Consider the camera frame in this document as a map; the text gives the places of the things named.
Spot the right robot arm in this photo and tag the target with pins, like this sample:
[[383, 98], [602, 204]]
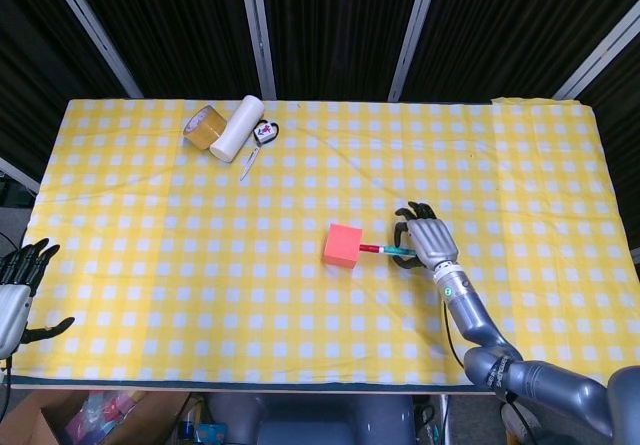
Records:
[[500, 345]]

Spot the clear brown tape roll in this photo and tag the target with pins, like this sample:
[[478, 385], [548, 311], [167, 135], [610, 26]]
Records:
[[204, 127]]

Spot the grey metal frame post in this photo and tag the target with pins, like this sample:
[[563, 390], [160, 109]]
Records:
[[597, 57], [414, 32], [92, 27], [257, 30]]

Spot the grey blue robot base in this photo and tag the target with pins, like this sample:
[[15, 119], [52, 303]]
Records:
[[310, 417]]

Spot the white paper roll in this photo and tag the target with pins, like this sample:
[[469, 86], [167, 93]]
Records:
[[236, 127]]

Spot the yellow white checkered tablecloth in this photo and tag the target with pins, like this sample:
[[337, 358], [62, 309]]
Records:
[[320, 240]]

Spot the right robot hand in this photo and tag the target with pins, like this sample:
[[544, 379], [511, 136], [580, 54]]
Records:
[[432, 240]]

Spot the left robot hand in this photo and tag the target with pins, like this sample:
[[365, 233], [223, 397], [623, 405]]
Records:
[[12, 310]]

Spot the cardboard box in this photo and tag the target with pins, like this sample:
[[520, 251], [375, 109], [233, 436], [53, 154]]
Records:
[[75, 417]]

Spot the silver pen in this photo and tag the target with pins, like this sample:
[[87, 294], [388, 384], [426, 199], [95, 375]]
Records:
[[249, 161]]

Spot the red and green marker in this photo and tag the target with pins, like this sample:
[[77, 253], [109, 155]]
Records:
[[387, 250]]

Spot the pink cube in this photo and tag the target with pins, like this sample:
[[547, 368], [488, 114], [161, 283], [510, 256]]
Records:
[[342, 246]]

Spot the blue can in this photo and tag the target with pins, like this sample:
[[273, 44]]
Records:
[[187, 427]]

